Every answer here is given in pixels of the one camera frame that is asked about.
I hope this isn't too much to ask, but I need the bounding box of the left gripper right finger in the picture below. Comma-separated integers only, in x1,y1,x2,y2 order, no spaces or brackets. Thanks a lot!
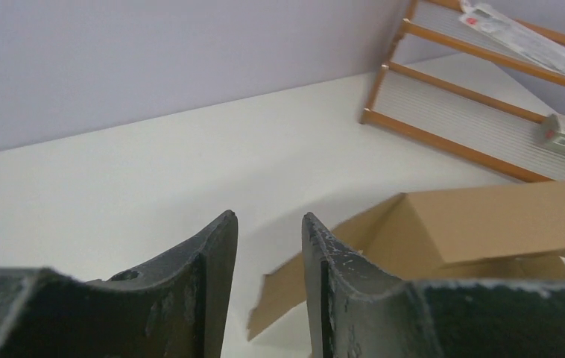
302,213,565,357

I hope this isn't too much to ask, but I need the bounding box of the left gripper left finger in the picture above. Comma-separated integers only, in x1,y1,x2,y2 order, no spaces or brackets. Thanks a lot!
0,210,239,357

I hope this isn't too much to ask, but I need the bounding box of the brown cardboard box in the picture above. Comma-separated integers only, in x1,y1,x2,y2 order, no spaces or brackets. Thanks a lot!
247,178,565,343

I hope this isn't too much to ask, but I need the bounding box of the orange wooden rack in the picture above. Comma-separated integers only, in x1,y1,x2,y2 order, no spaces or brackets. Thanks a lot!
361,1,565,182

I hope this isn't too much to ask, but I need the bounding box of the clear plastic blister package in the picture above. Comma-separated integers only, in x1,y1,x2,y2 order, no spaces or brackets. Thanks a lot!
459,1,565,75

